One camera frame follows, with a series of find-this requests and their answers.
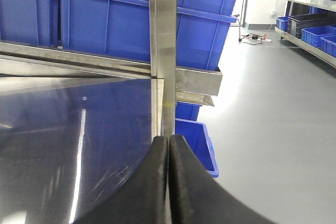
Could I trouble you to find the cables on floor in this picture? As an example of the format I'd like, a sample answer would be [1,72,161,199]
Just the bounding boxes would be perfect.
[238,34,272,46]

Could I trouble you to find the blue shelf bin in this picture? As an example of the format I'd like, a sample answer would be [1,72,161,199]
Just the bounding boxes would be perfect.
[301,25,335,48]
[321,35,336,58]

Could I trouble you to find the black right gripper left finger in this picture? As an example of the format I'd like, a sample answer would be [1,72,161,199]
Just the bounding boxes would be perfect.
[75,136,168,223]

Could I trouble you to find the large blue bin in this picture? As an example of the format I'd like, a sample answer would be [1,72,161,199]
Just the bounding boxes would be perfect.
[60,0,236,70]
[1,0,60,47]

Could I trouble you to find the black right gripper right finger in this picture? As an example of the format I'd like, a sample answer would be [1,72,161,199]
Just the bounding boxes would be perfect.
[169,135,271,223]

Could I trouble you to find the steel rack frame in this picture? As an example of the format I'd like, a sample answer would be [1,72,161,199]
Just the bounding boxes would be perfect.
[1,0,223,136]

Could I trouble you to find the large blue bin right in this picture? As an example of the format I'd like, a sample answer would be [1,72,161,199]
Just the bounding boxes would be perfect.
[60,0,236,70]

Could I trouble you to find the large blue bin left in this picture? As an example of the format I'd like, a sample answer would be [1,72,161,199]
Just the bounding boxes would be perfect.
[1,0,60,47]

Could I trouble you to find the small blue bin under table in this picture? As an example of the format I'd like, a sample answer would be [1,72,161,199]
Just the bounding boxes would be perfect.
[175,102,219,178]

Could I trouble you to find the steel shelf rack far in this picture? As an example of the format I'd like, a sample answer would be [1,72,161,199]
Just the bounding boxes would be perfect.
[275,0,335,67]

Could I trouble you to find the black crate on shelf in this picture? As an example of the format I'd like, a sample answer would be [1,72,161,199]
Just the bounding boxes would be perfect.
[287,12,335,39]

